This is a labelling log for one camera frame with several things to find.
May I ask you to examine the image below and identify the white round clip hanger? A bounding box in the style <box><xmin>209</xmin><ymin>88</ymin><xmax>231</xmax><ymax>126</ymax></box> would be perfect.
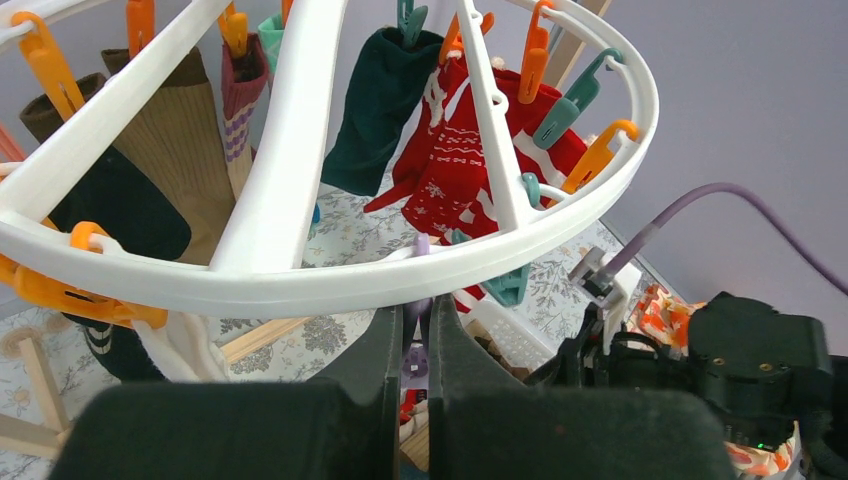
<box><xmin>0</xmin><ymin>0</ymin><xmax>661</xmax><ymax>321</ymax></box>

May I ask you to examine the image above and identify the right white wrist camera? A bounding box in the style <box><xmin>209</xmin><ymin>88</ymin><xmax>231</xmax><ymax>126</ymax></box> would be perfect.
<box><xmin>568</xmin><ymin>246</ymin><xmax>642</xmax><ymax>336</ymax></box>

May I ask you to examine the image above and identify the red snowflake sock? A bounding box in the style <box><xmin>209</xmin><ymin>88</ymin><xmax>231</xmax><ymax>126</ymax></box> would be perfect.
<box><xmin>363</xmin><ymin>56</ymin><xmax>561</xmax><ymax>239</ymax></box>

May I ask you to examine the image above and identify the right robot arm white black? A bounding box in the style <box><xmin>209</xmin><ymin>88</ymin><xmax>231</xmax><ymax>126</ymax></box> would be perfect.
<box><xmin>528</xmin><ymin>286</ymin><xmax>847</xmax><ymax>479</ymax></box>

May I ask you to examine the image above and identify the purple clothes peg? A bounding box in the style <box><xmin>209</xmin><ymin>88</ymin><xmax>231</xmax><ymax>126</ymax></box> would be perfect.
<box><xmin>401</xmin><ymin>231</ymin><xmax>435</xmax><ymax>380</ymax></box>

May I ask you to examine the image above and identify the wooden hanger rack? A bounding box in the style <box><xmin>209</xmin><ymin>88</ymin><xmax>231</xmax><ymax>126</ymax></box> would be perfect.
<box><xmin>0</xmin><ymin>0</ymin><xmax>614</xmax><ymax>472</ymax></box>

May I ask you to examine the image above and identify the teal patterned sock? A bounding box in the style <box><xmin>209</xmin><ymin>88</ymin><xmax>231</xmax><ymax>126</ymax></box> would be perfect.
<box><xmin>257</xmin><ymin>13</ymin><xmax>285</xmax><ymax>74</ymax></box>

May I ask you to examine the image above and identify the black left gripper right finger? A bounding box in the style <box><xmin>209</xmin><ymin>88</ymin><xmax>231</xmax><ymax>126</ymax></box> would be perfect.
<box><xmin>428</xmin><ymin>294</ymin><xmax>528</xmax><ymax>479</ymax></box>

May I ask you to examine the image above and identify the red white striped sock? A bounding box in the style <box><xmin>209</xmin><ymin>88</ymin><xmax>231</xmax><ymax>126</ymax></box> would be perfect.
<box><xmin>450</xmin><ymin>125</ymin><xmax>591</xmax><ymax>316</ymax></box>

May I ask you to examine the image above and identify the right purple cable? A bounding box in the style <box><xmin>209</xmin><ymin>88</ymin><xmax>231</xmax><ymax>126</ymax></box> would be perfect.
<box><xmin>596</xmin><ymin>182</ymin><xmax>848</xmax><ymax>298</ymax></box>

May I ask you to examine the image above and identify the maroon purple striped sock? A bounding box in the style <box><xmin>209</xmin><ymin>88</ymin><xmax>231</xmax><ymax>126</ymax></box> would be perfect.
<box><xmin>221</xmin><ymin>33</ymin><xmax>269</xmax><ymax>200</ymax></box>

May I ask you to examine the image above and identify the floral table mat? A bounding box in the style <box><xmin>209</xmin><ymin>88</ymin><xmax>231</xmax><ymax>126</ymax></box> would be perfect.
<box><xmin>0</xmin><ymin>172</ymin><xmax>664</xmax><ymax>480</ymax></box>

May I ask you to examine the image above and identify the teal clothes peg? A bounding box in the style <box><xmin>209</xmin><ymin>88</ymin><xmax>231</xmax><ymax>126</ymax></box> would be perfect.
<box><xmin>453</xmin><ymin>264</ymin><xmax>530</xmax><ymax>313</ymax></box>

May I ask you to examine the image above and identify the white plastic laundry basket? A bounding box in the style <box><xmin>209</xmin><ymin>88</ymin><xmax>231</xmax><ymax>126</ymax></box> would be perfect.
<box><xmin>460</xmin><ymin>299</ymin><xmax>558</xmax><ymax>370</ymax></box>

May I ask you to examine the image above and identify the floral orange bag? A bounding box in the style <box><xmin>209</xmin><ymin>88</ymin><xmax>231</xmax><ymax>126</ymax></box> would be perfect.
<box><xmin>625</xmin><ymin>283</ymin><xmax>803</xmax><ymax>480</ymax></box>

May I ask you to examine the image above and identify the black striped sock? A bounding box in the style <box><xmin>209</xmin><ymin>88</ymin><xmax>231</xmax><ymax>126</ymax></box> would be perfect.
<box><xmin>49</xmin><ymin>147</ymin><xmax>191</xmax><ymax>382</ymax></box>

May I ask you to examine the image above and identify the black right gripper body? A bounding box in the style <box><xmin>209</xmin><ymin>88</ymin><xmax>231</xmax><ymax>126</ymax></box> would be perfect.
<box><xmin>523</xmin><ymin>311</ymin><xmax>697</xmax><ymax>392</ymax></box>

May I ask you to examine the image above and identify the dark green sock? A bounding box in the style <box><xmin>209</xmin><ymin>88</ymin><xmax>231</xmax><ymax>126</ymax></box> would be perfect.
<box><xmin>320</xmin><ymin>27</ymin><xmax>444</xmax><ymax>196</ymax></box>

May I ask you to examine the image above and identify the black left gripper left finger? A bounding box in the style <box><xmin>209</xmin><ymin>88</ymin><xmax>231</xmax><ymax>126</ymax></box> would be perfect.
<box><xmin>299</xmin><ymin>306</ymin><xmax>403</xmax><ymax>479</ymax></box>

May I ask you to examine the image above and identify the brown ribbed sock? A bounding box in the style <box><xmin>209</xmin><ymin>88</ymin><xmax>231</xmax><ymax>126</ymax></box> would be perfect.
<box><xmin>18</xmin><ymin>46</ymin><xmax>237</xmax><ymax>266</ymax></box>

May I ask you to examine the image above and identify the orange clothes peg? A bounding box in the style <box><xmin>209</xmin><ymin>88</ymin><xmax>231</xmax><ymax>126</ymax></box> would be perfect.
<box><xmin>1</xmin><ymin>221</ymin><xmax>168</xmax><ymax>330</ymax></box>

